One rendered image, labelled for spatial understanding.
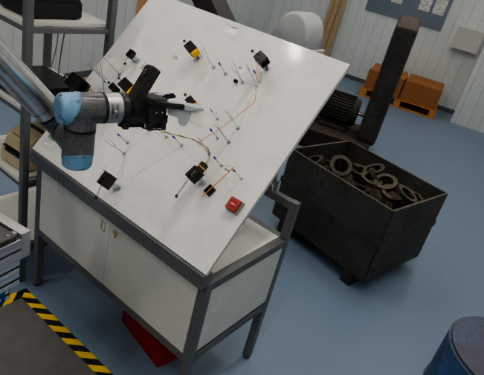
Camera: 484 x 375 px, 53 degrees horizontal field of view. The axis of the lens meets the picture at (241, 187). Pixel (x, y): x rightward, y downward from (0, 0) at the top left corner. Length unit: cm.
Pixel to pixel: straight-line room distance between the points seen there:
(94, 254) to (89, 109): 134
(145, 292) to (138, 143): 66
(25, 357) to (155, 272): 88
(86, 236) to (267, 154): 100
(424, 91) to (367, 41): 186
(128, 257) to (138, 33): 113
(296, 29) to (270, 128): 461
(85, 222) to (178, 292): 63
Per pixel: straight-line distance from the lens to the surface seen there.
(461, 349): 217
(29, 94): 127
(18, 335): 279
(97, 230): 234
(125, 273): 228
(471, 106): 946
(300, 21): 651
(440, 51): 1014
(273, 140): 195
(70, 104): 117
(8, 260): 154
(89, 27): 265
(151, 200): 205
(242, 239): 223
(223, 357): 278
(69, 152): 123
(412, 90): 917
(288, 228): 227
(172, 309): 211
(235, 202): 184
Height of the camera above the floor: 199
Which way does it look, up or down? 26 degrees down
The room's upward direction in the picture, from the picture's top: 15 degrees clockwise
